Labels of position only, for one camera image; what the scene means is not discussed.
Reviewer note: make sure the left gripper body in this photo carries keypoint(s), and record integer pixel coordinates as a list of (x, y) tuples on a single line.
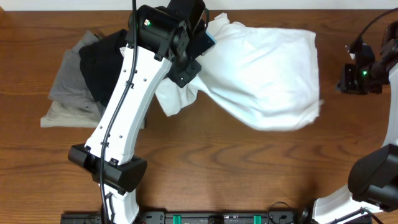
[(183, 68)]

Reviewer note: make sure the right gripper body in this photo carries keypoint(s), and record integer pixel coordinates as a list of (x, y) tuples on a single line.
[(360, 81)]

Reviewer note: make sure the white t-shirt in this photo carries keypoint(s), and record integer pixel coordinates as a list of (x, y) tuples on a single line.
[(267, 78)]

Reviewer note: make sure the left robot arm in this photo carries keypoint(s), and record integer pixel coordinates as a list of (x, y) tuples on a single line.
[(162, 42)]

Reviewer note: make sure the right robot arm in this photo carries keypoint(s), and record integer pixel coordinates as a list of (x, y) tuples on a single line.
[(372, 181)]

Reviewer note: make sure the black folded shirt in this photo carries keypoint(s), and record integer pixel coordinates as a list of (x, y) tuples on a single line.
[(100, 65)]

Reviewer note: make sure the grey folded shirt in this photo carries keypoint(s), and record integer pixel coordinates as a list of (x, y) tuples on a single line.
[(69, 87)]

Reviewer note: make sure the beige folded shirt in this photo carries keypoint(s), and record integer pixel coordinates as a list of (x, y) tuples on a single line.
[(60, 115)]

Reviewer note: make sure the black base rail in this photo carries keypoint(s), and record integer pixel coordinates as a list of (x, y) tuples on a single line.
[(199, 218)]

